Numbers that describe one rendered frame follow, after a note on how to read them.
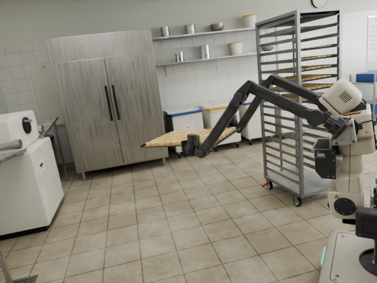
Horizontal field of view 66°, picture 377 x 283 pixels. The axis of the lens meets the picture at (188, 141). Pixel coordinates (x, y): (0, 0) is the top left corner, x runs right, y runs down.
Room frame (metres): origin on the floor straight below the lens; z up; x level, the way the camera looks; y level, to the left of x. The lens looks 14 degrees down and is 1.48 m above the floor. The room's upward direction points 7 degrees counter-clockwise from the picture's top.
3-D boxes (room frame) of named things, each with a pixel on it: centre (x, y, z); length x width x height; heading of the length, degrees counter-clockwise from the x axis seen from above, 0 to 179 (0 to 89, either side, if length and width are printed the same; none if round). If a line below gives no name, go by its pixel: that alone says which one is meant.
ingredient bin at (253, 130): (5.21, -1.24, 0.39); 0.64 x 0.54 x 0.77; 10
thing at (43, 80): (4.91, 2.16, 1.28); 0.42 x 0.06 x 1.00; 101
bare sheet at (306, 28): (2.96, -1.15, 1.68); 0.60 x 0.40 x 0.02; 18
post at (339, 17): (2.73, -1.46, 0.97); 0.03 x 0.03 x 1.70; 18
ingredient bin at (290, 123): (5.34, -1.88, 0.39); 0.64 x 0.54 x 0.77; 8
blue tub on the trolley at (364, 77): (5.50, -3.53, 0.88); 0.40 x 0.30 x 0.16; 14
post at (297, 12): (2.59, -1.03, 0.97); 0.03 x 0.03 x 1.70; 18
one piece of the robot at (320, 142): (1.54, -0.78, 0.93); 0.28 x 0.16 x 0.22; 148
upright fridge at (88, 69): (4.63, 1.09, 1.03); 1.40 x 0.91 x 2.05; 101
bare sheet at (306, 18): (2.96, -1.15, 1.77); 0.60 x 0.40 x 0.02; 18
